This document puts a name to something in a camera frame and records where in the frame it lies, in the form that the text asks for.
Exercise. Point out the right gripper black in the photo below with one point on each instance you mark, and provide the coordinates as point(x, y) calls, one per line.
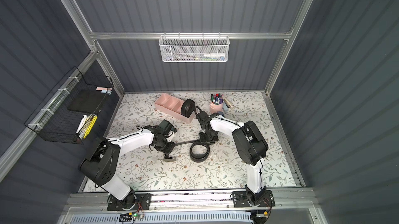
point(209, 137)

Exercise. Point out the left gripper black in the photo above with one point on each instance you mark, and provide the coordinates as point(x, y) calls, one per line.
point(168, 151)

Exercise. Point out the black belt with end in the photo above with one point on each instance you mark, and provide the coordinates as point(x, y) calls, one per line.
point(199, 151)

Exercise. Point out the pink compartment storage box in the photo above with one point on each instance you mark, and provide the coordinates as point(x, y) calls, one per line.
point(171, 105)

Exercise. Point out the long black belt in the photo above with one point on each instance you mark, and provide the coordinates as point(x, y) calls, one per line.
point(188, 108)

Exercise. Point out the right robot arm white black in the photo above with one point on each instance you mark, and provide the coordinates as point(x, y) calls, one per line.
point(250, 144)

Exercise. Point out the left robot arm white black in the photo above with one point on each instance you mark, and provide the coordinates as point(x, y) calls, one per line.
point(102, 160)

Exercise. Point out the pink pen cup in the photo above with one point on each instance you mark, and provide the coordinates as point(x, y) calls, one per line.
point(217, 103)

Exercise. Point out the yellow marker in basket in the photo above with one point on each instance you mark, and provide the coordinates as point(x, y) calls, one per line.
point(87, 126)

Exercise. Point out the white perforated front panel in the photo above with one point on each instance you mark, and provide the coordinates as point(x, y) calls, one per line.
point(217, 217)

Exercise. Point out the aluminium front rail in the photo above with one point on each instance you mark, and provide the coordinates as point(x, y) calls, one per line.
point(192, 200)

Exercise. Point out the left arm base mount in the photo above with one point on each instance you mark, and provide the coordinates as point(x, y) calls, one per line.
point(133, 202)

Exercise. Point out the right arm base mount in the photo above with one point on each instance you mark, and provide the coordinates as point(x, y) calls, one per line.
point(242, 199)

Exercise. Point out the white wire mesh basket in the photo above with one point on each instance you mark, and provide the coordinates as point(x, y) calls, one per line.
point(194, 50)

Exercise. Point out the black wire wall basket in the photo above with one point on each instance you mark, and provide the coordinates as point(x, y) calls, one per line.
point(61, 119)

